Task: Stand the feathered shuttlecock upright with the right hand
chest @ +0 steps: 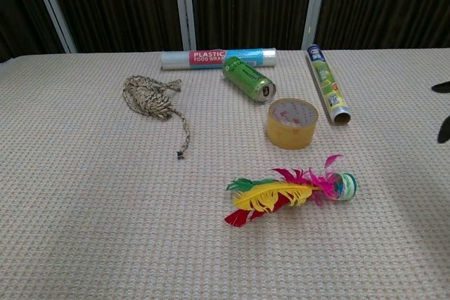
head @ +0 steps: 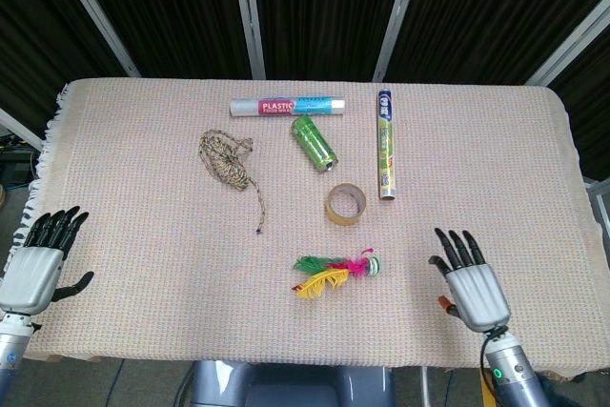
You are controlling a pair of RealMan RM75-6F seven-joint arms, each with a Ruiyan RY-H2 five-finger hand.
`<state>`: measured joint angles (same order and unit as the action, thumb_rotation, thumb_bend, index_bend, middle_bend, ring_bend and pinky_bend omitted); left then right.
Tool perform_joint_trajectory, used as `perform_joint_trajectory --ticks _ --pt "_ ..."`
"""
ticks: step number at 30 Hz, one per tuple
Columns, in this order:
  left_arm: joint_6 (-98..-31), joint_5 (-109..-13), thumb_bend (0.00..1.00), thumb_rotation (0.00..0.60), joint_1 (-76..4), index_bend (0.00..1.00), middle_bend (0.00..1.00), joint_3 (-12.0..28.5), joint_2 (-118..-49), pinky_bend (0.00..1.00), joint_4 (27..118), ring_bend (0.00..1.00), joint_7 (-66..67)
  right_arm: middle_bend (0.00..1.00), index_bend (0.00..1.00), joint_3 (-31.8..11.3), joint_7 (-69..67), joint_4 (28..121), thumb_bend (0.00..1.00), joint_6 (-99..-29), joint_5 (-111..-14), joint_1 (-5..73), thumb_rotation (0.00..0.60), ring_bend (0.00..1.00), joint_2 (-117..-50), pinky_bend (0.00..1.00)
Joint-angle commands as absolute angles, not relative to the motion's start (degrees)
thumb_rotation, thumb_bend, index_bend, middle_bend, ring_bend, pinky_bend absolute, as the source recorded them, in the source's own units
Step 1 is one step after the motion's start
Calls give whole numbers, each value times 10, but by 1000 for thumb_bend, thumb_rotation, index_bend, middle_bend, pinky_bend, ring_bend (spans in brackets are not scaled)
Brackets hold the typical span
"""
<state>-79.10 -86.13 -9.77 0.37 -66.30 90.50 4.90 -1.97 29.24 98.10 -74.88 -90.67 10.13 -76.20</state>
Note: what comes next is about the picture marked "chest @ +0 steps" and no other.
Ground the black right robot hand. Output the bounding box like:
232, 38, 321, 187
431, 81, 450, 144

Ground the colourful feather shuttlecock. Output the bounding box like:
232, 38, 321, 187
224, 154, 359, 228

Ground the green cling film tube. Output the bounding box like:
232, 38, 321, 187
306, 44, 352, 126

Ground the yellow packing tape roll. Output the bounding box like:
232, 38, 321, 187
266, 98, 319, 150

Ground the green drink can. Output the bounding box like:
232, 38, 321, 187
221, 56, 277, 105

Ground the dark pleated curtain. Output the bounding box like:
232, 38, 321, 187
0, 0, 450, 63

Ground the plastic food wrap roll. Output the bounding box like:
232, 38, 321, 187
161, 48, 277, 71

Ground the woven beige tablecloth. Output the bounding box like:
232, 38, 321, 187
0, 48, 450, 300

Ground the white partition frame post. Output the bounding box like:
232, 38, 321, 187
27, 0, 78, 54
172, 0, 197, 52
301, 0, 330, 51

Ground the braided beige rope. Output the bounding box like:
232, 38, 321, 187
122, 74, 191, 160

